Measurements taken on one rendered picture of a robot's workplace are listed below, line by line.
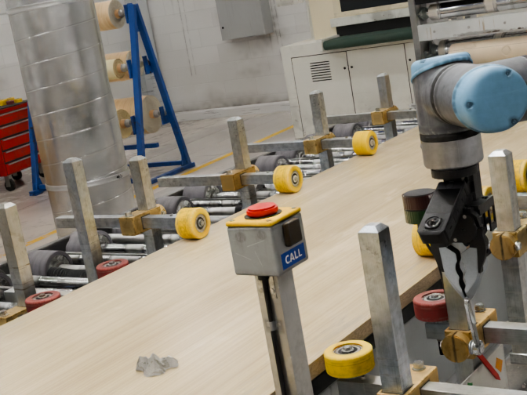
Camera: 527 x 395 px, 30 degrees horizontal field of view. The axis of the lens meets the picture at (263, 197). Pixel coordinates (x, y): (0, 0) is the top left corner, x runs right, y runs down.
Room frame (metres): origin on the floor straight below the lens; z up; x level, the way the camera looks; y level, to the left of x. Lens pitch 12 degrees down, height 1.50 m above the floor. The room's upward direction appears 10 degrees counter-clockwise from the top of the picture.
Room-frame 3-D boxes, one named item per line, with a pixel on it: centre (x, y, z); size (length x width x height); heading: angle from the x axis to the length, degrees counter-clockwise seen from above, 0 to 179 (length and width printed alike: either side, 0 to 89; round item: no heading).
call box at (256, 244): (1.20, 0.00, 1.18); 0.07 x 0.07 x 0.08; 53
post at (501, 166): (1.81, -0.45, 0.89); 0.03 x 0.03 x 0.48; 53
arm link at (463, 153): (1.47, -0.29, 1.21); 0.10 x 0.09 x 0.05; 53
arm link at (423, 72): (1.46, -0.29, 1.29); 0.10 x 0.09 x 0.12; 12
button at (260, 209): (1.20, 0.00, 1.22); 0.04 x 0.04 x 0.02
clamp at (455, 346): (1.63, -0.31, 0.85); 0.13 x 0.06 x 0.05; 143
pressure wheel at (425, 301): (1.68, -0.27, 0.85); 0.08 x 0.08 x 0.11
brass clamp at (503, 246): (1.82, -0.46, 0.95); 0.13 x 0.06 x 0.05; 143
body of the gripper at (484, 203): (1.47, -0.30, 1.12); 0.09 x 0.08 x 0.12; 143
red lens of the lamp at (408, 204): (1.63, -0.26, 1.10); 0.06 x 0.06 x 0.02
